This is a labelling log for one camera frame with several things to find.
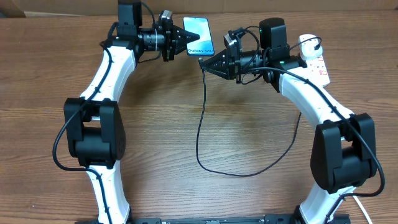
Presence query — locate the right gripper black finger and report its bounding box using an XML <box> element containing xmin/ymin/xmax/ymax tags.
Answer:
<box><xmin>199</xmin><ymin>49</ymin><xmax>231</xmax><ymax>70</ymax></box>
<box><xmin>202</xmin><ymin>67</ymin><xmax>231</xmax><ymax>80</ymax></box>

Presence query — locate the black Galaxy smartphone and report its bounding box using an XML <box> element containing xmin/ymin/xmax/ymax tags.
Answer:
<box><xmin>183</xmin><ymin>17</ymin><xmax>215</xmax><ymax>57</ymax></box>

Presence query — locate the black USB charging cable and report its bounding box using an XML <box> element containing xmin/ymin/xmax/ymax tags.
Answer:
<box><xmin>195</xmin><ymin>26</ymin><xmax>322</xmax><ymax>178</ymax></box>

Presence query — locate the white power strip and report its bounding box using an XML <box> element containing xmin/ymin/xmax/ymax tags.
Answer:
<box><xmin>306</xmin><ymin>56</ymin><xmax>330</xmax><ymax>87</ymax></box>

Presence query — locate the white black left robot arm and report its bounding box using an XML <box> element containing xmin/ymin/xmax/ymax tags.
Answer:
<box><xmin>60</xmin><ymin>1</ymin><xmax>200</xmax><ymax>223</ymax></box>

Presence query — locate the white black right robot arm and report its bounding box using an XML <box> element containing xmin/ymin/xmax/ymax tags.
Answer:
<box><xmin>200</xmin><ymin>17</ymin><xmax>382</xmax><ymax>223</ymax></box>

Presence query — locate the white charger plug adapter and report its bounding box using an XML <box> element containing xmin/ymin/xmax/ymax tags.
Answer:
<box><xmin>298</xmin><ymin>34</ymin><xmax>323</xmax><ymax>60</ymax></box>

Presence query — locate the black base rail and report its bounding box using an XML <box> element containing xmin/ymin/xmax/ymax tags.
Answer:
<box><xmin>74</xmin><ymin>213</ymin><xmax>351</xmax><ymax>224</ymax></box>

